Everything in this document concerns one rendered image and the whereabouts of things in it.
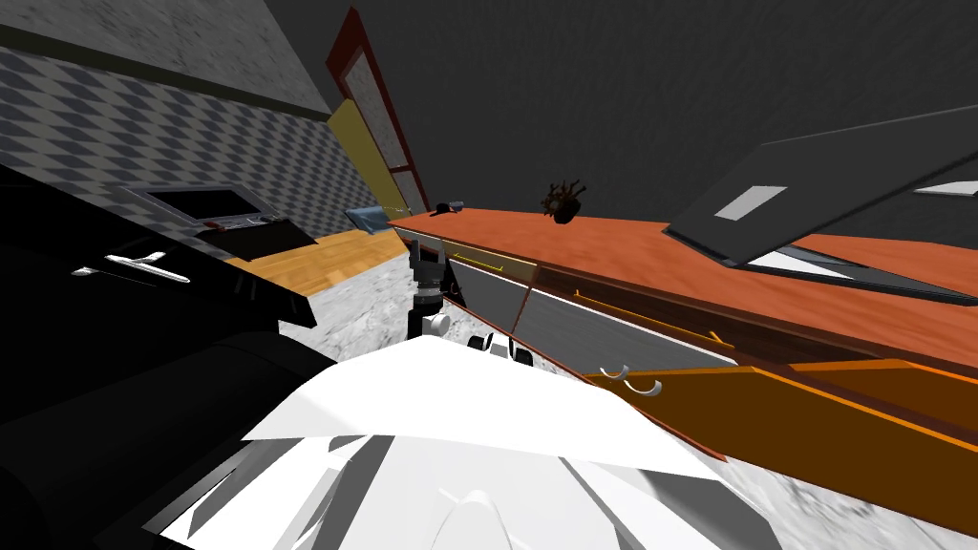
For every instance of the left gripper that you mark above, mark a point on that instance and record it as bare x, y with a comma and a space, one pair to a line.
428, 272

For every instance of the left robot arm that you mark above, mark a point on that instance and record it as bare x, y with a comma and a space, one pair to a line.
425, 315

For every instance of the blue cushion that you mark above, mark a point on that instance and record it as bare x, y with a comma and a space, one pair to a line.
370, 219

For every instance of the small grey cupboard door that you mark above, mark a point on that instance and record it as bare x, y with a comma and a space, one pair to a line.
481, 298

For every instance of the brown plant in dark pot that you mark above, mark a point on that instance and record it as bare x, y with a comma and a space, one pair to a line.
564, 203

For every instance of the red framed window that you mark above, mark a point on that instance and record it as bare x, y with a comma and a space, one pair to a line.
378, 114

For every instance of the wide grey cupboard door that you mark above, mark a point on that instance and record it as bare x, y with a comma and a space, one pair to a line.
596, 336

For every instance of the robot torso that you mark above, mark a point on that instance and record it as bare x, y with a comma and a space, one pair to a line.
458, 443

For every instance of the black fridge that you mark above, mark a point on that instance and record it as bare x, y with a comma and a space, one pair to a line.
114, 321

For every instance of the orange wooden kitchen cupboard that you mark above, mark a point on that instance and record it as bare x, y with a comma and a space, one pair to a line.
772, 336

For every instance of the dark grey range hood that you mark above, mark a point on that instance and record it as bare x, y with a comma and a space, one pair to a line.
840, 176

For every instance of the dark grey cooktop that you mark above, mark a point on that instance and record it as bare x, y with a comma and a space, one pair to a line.
886, 276

